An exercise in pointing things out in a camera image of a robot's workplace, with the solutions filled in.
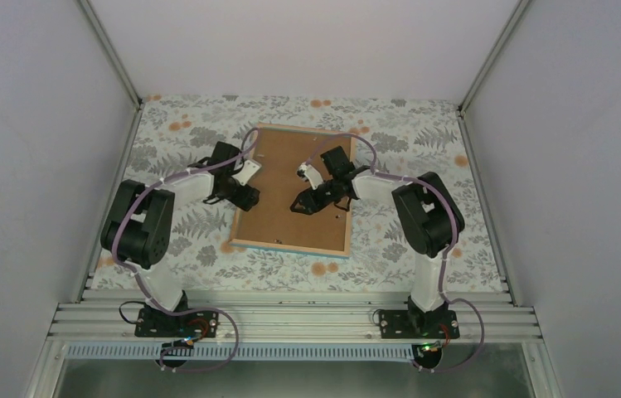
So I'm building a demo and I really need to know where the brown cardboard backing board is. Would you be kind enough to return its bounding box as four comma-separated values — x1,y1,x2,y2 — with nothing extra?
233,128,353,251

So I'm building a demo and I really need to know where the teal wooden picture frame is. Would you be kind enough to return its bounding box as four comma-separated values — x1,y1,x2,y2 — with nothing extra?
228,123,358,260

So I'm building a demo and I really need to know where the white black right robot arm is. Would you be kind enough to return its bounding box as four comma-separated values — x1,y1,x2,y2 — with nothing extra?
290,147,465,337

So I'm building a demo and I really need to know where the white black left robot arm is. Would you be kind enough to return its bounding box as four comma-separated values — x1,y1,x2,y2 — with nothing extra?
100,142,262,336

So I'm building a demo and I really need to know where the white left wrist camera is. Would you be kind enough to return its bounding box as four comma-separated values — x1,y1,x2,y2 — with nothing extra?
232,159,261,186

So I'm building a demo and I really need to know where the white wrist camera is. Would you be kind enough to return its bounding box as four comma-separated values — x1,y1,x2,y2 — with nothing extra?
296,163,324,190
232,159,261,186

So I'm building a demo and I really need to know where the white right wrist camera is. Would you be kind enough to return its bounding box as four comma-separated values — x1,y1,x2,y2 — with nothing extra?
296,163,324,190

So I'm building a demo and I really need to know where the grey slotted cable duct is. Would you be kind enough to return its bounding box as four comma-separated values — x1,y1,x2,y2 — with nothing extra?
64,342,413,362

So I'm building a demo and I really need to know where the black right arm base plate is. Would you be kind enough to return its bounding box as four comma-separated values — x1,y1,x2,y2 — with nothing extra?
376,309,460,339

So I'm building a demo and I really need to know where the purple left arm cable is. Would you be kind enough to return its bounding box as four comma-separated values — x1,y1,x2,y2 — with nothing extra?
111,128,260,375

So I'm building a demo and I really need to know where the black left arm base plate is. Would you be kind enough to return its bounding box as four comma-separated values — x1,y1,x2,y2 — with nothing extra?
134,307,219,338

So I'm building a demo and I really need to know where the left aluminium corner post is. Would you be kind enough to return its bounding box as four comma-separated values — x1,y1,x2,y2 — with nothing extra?
76,0,143,111

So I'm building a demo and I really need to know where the aluminium corner post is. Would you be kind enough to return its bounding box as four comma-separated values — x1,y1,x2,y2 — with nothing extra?
458,0,532,117
76,0,143,111

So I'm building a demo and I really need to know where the aluminium mounting rail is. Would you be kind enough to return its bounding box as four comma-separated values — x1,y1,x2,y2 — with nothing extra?
47,302,543,343

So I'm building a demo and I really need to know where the right aluminium corner post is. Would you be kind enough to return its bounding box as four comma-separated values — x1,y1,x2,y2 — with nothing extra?
458,0,532,117

